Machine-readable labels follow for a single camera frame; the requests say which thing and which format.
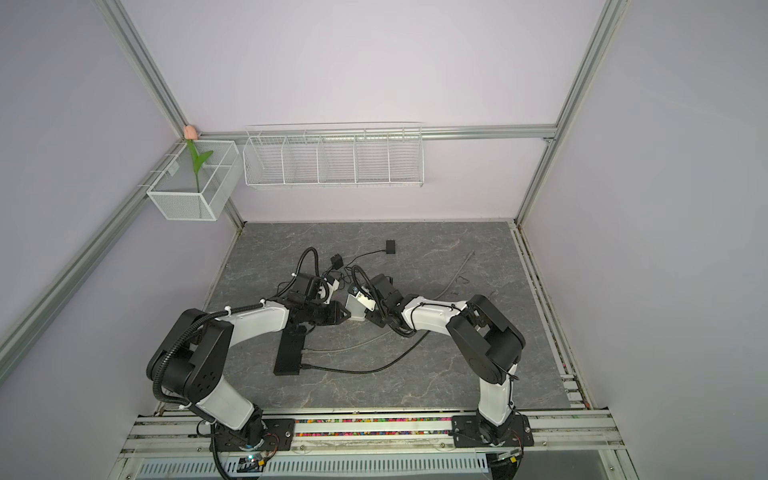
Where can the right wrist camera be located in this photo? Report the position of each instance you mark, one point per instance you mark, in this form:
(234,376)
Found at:
(363,298)

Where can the artificial tulip flower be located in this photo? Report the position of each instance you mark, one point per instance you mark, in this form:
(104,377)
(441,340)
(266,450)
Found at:
(198,158)

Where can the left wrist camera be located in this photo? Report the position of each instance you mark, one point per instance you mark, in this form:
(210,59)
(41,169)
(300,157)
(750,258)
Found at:
(331,285)

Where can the white router box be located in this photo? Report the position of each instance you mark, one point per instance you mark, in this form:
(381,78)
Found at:
(356,309)

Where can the black power adapter with prongs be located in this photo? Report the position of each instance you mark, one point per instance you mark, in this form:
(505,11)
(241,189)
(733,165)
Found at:
(336,262)

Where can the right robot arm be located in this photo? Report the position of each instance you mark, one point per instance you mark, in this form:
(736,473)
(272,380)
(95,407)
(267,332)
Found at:
(490,344)

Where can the black network switch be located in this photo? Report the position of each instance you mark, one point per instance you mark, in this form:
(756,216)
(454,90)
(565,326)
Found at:
(289,355)

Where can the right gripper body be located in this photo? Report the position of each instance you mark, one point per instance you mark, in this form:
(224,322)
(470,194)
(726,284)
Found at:
(378,316)

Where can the white wire shelf basket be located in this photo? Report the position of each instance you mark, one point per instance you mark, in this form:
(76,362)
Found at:
(334,155)

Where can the white mesh corner basket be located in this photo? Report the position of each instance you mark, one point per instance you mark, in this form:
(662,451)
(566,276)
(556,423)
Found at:
(174,192)

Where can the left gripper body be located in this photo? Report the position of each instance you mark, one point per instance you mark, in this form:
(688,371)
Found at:
(322,314)

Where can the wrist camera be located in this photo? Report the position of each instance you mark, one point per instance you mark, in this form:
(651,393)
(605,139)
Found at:
(363,298)
(331,285)

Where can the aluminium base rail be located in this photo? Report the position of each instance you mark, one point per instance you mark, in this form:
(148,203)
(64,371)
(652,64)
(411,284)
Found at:
(318,432)

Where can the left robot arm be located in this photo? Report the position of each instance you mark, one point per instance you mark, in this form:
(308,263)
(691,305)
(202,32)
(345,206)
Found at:
(187,369)

